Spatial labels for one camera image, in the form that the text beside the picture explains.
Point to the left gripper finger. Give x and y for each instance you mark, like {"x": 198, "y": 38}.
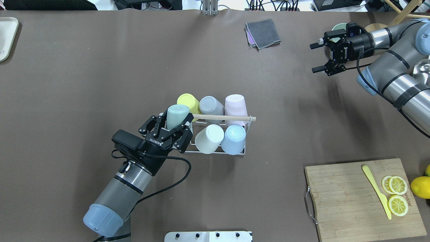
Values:
{"x": 155, "y": 124}
{"x": 177, "y": 138}

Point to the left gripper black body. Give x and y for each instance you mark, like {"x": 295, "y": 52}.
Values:
{"x": 152, "y": 155}

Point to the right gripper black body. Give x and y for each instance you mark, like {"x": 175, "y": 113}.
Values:
{"x": 362, "y": 46}

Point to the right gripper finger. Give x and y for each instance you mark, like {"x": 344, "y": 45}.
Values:
{"x": 318, "y": 44}
{"x": 326, "y": 67}

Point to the green plastic cup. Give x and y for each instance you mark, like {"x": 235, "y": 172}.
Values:
{"x": 175, "y": 115}

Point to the pink plastic cup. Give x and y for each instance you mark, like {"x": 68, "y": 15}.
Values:
{"x": 235, "y": 105}

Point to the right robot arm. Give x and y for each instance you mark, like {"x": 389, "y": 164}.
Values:
{"x": 383, "y": 58}

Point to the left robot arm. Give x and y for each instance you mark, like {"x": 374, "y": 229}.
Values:
{"x": 109, "y": 215}

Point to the white plastic cup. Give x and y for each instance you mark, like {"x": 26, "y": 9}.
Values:
{"x": 208, "y": 139}

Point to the yellow plastic cup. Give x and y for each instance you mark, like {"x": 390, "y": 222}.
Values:
{"x": 190, "y": 101}

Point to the grey plastic cup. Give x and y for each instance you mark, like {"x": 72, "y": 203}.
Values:
{"x": 209, "y": 105}

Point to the light blue plastic cup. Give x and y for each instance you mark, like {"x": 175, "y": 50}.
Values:
{"x": 234, "y": 140}

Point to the light green bowl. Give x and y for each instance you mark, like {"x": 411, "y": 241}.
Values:
{"x": 338, "y": 27}

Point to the grey folded cloth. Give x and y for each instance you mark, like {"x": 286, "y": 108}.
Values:
{"x": 264, "y": 33}

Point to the wooden stand with round base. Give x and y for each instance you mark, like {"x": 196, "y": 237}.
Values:
{"x": 406, "y": 12}

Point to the purple cloth under grey cloth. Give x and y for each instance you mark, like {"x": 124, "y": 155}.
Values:
{"x": 250, "y": 39}

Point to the metal scoop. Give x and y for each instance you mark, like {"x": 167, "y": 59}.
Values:
{"x": 421, "y": 71}

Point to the lemon slice upper left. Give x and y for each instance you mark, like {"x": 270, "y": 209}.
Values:
{"x": 385, "y": 184}

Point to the lemon slice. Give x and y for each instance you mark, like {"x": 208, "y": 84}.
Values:
{"x": 398, "y": 205}
{"x": 385, "y": 184}
{"x": 397, "y": 185}

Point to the lemon slice upper right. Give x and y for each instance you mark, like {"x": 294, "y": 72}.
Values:
{"x": 397, "y": 185}

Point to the wooden cutting board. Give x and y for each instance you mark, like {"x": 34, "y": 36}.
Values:
{"x": 347, "y": 208}

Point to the yellow plastic knife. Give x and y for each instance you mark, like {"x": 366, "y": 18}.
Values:
{"x": 383, "y": 199}

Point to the whole yellow lemon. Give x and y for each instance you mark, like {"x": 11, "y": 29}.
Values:
{"x": 420, "y": 186}

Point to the lemon slice lower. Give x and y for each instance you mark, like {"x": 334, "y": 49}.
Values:
{"x": 398, "y": 205}

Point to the beige tray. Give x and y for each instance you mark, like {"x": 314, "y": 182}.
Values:
{"x": 8, "y": 30}

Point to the white wire cup holder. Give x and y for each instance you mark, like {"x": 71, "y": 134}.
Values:
{"x": 223, "y": 118}

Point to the white metal base plate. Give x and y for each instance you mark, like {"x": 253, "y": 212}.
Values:
{"x": 209, "y": 236}

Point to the aluminium camera mount post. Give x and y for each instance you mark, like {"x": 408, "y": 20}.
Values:
{"x": 209, "y": 7}

